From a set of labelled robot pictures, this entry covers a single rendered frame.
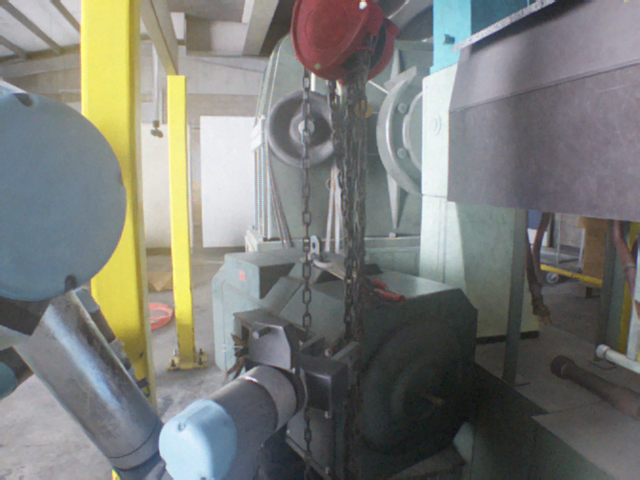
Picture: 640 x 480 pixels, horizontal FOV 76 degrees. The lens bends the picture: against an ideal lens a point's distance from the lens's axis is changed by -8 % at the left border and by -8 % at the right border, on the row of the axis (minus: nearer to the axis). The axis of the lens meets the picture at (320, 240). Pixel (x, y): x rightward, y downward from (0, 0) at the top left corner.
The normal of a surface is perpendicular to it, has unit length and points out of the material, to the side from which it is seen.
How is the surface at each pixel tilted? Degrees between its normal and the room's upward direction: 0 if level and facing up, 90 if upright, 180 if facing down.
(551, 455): 90
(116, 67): 90
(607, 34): 78
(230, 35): 90
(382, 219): 90
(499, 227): 72
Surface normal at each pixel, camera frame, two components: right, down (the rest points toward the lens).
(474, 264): 0.22, -0.18
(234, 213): 0.23, 0.13
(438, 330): 0.60, -0.10
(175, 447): -0.47, 0.11
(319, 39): -0.54, 0.29
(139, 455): 0.53, 0.30
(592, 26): -0.95, -0.18
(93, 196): 0.86, -0.04
